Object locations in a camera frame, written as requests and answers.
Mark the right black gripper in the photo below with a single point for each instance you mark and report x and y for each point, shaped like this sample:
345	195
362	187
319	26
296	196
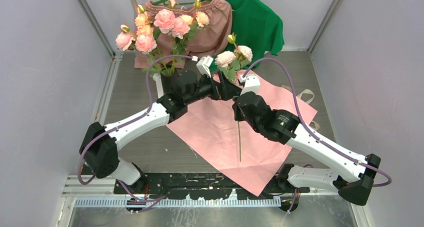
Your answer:
237	116

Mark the silver clothes rack pole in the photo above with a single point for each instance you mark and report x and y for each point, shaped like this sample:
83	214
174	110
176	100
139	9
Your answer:
157	76

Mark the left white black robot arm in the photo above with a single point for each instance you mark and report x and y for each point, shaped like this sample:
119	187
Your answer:
102	143

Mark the pink shorts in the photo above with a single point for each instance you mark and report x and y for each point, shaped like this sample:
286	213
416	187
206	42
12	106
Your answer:
207	42

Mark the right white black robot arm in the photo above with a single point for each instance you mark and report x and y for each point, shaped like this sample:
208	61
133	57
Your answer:
348	174

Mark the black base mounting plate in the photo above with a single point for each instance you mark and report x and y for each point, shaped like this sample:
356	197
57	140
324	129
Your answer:
207	186

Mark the green t-shirt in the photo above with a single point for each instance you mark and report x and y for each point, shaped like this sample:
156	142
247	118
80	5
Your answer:
257	26

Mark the cream printed ribbon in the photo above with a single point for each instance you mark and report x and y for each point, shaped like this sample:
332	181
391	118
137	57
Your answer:
313	124

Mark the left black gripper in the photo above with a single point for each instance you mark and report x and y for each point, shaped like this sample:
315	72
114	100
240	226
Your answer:
224	89

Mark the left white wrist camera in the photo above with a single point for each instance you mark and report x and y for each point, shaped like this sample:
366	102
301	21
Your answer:
203	65

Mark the pale pink rose stem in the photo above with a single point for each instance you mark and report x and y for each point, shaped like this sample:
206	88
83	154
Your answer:
230	62

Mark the pink paper bouquet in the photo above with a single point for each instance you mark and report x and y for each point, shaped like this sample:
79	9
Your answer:
234	149

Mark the black conical vase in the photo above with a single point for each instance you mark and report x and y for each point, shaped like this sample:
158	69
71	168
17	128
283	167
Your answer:
168	81

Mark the peach rose stem with bud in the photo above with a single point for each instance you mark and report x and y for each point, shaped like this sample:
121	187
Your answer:
164	42

